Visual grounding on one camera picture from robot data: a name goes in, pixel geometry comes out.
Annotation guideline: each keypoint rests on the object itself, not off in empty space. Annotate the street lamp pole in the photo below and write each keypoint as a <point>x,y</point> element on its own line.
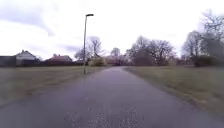
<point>84,50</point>

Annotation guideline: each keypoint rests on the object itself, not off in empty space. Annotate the grey asphalt path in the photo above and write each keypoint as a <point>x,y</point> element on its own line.
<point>110,100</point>

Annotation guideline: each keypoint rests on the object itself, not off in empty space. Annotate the row of bare trees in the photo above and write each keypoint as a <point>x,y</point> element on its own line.
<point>148,53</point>

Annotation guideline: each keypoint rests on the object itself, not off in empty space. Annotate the red-roofed house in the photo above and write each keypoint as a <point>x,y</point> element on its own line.
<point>59,59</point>

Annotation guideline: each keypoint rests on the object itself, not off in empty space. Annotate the grass field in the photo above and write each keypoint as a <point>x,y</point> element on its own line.
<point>186,80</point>
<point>30,80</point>

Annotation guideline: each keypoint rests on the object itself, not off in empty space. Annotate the white house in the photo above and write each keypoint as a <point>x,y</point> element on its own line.
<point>25,56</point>

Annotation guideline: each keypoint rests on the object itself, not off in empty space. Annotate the dark hedge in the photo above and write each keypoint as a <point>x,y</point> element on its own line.
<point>206,61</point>
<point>6,62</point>

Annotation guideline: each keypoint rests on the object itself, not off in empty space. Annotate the group of bare trees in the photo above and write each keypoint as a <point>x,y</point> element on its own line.
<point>206,41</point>

